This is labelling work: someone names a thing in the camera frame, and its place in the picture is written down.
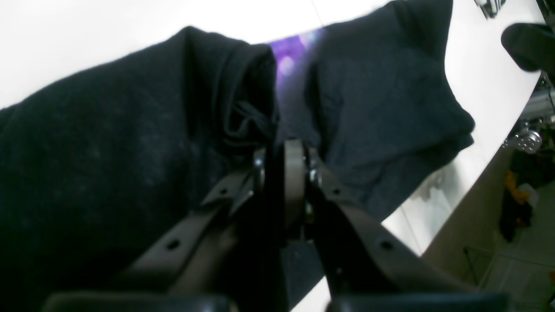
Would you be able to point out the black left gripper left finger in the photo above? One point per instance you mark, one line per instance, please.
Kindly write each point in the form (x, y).
(185, 269)

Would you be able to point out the black T-shirt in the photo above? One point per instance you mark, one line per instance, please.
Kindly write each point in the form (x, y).
(97, 166)

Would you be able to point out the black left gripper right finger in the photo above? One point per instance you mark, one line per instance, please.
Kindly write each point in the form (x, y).
(368, 269)

